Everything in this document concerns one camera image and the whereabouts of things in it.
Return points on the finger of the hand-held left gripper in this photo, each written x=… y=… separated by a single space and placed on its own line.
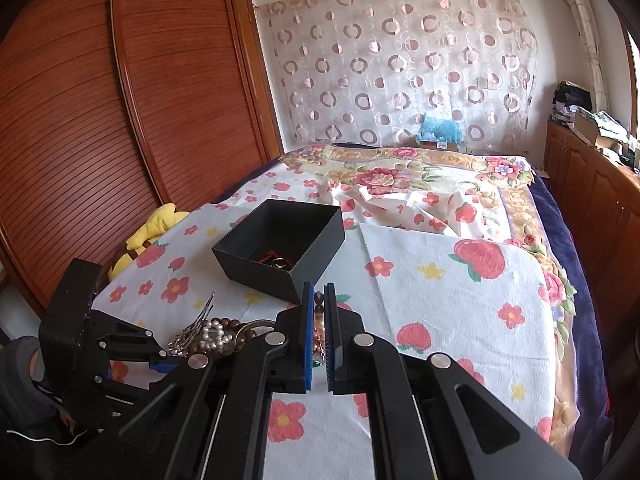
x=135 y=391
x=150 y=347

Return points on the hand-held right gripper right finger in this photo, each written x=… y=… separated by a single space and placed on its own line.
x=330 y=340

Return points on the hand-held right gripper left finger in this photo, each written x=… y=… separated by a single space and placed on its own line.
x=309 y=340

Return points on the silver hair comb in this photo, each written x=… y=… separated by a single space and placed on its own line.
x=192 y=331

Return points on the black jewelry box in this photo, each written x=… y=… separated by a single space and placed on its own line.
x=270 y=240

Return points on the thin metal bangle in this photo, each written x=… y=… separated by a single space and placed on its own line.
x=243 y=334

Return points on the yellow plush toy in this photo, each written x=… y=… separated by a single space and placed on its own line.
x=150 y=227

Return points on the white strawberry print sheet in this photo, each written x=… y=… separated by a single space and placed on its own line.
x=450 y=300

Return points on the floral bed blanket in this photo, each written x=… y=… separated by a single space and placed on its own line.
x=395 y=175

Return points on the blue plastic bag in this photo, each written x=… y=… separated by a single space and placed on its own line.
x=440 y=130

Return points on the brown wooden wardrobe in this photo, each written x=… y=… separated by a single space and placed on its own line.
x=125 y=110

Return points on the pink circle print curtain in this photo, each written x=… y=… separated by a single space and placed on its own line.
x=400 y=60

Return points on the wooden side cabinet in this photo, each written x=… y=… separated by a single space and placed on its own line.
x=595 y=195

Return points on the pile of boxes and papers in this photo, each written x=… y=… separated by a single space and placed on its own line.
x=595 y=120

